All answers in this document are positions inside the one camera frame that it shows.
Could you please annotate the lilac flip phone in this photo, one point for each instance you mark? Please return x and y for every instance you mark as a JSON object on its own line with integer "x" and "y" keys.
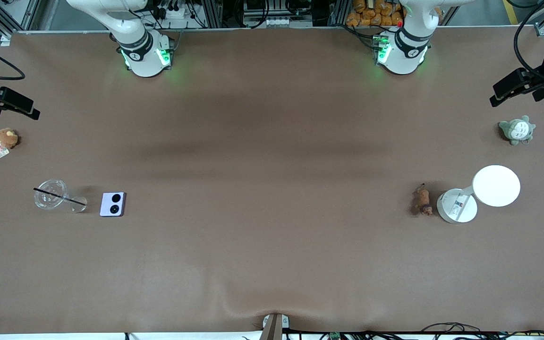
{"x": 111, "y": 205}

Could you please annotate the brown lion statue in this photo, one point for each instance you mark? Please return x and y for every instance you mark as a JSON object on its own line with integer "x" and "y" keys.
{"x": 423, "y": 200}

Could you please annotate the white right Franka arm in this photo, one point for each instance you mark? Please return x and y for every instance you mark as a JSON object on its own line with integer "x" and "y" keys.
{"x": 142, "y": 56}

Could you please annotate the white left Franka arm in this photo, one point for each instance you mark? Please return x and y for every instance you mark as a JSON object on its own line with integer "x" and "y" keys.
{"x": 402, "y": 59}

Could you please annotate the brown plush toy with tag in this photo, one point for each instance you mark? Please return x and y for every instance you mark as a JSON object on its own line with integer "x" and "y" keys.
{"x": 6, "y": 138}

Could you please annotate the grey Totoro plush toy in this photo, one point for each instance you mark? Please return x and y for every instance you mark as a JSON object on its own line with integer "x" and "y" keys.
{"x": 516, "y": 130}

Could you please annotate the white round desk lamp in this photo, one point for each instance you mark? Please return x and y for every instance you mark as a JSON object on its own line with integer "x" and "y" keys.
{"x": 496, "y": 185}

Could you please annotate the clear plastic cup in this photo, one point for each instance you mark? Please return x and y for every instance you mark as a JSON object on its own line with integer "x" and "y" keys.
{"x": 50, "y": 194}

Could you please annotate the black straw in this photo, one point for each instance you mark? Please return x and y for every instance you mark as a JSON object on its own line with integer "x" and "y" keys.
{"x": 59, "y": 197}

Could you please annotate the pile of orange plush toys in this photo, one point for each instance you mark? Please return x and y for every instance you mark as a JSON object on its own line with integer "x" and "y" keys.
{"x": 371, "y": 14}

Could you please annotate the white power strip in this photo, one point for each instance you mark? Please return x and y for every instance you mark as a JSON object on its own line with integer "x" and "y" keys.
{"x": 177, "y": 12}

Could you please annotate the metal table edge mount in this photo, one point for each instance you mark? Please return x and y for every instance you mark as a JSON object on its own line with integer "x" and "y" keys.
{"x": 275, "y": 326}

